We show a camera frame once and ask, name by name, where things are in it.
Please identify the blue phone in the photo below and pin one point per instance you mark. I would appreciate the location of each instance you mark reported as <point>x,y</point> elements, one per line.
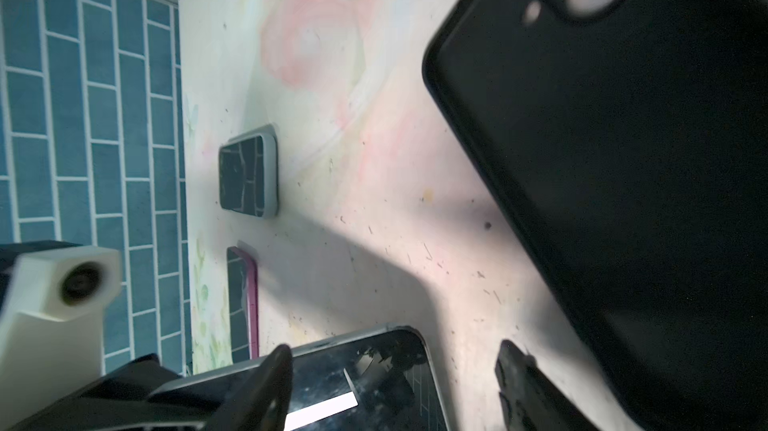
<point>248,174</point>

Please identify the black phone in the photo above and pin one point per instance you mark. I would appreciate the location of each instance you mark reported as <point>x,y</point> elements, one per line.
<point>379,379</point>
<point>242,272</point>

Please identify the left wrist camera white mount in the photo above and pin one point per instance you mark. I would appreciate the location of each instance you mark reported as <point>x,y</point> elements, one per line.
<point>53,299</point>

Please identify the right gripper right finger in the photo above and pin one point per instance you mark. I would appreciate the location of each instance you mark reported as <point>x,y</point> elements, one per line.
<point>529,400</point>

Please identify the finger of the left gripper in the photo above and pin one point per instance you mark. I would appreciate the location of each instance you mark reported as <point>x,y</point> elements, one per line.
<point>128,398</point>

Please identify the black phone case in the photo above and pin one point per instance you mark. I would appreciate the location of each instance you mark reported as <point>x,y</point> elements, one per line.
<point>625,142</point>

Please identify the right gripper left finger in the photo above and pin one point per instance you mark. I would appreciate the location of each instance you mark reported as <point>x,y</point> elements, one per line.
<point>262,401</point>

